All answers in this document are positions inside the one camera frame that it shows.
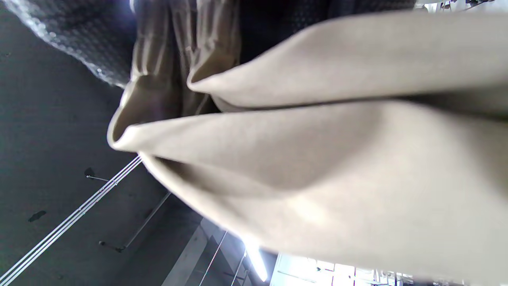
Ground tan shorts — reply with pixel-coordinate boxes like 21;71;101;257
106;0;508;286

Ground person's right hand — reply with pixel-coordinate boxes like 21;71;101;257
2;0;417;89

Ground ceiling light bars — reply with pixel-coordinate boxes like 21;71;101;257
242;236;268;282

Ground white ceiling rail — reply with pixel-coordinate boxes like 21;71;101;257
0;155;142;286

